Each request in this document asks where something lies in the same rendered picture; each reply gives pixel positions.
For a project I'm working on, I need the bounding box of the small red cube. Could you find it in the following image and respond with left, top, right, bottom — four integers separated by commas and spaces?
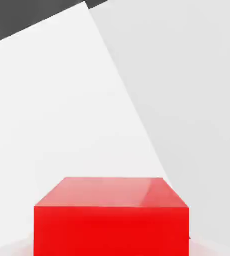
33, 176, 190, 256

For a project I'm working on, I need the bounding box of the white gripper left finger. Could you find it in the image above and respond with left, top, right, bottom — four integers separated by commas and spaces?
0, 232, 35, 256

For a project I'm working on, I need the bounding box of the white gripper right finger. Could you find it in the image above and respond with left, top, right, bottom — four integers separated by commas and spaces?
188, 234, 230, 256

